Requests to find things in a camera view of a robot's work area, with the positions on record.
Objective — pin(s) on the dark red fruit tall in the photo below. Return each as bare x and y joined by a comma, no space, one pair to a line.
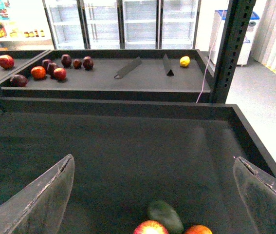
66,60

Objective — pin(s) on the red apple far left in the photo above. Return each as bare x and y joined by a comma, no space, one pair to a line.
6,62

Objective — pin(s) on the red apple in tray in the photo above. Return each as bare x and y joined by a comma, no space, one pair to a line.
60,74

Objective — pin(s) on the green avocado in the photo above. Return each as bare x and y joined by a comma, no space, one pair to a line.
166,215

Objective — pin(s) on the black display tray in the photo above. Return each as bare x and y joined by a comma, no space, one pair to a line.
147,82
130,153
21,59

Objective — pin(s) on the dark purple fruit front left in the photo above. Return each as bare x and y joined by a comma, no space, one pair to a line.
18,80

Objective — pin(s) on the red yellow apple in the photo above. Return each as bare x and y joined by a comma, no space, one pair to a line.
150,227

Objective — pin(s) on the small dark red fruit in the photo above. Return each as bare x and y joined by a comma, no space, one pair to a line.
77,63

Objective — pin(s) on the flat black divider strip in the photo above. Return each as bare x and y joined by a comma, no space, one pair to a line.
128,68

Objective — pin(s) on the black metal rack post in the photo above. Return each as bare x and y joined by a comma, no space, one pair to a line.
237,18

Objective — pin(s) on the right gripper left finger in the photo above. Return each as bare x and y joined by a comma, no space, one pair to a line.
40,206

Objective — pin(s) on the dark red fruit behind apple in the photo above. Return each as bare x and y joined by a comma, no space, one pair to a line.
51,67

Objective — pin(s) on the dark red fruit back left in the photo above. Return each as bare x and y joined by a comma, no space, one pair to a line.
45,63

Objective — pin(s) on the black far display tray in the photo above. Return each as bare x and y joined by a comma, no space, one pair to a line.
147,82

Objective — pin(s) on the black near display tray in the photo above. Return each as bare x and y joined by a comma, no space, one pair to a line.
130,153

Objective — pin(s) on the orange red tomato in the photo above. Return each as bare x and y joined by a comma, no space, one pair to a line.
38,72

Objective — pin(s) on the yellow lemon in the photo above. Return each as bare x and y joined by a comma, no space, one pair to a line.
185,61

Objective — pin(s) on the orange red fruit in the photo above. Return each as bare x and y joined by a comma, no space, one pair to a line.
198,229

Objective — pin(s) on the grocery shelf with bottles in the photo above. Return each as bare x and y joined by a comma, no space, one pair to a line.
24,25

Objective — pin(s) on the black left display tray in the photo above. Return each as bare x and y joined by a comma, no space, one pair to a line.
21,59

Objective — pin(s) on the glass door refrigerator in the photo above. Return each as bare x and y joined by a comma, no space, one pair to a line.
123,24

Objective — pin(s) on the black triangular divider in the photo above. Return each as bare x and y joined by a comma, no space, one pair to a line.
167,66

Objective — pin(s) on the dark red fruit right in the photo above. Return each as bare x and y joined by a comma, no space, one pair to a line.
88,63

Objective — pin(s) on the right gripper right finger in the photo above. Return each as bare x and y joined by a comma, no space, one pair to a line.
257,190

